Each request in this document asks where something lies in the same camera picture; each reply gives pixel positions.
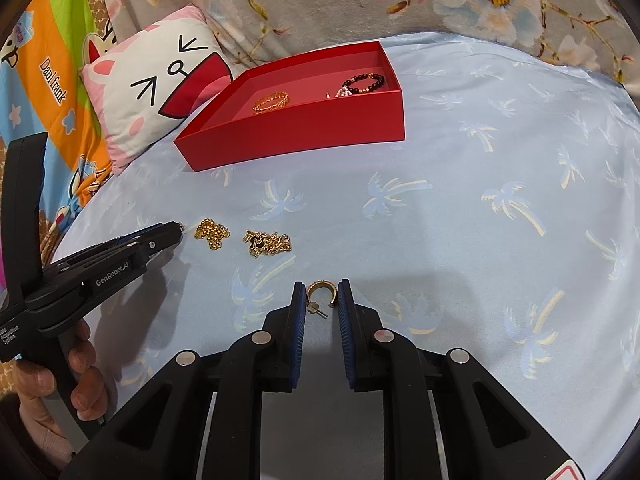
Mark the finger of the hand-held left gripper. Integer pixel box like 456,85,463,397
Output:
52,222,187,267
117,234,182,262

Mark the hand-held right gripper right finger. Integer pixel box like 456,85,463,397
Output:
339,279,596,480

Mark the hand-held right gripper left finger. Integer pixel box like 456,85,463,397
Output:
59,281,307,480

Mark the gold hoop earring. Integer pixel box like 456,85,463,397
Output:
306,280,341,319

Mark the gold link chain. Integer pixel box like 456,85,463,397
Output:
194,218,232,251

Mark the wide gold braided bracelet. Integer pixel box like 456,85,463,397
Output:
251,91,291,115

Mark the red cardboard box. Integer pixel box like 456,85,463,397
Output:
173,40,405,173

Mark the black and gold bead bracelet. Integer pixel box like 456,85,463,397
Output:
341,74,387,96

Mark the person's left hand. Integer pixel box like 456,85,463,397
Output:
17,319,108,413

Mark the white cat face pillow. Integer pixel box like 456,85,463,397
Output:
81,5,235,175

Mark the colourful cartoon blanket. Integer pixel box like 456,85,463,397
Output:
0,0,126,281

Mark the grey floral quilt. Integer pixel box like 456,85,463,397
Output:
75,0,640,111

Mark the gold chain with black charm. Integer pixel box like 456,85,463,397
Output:
242,229,292,259

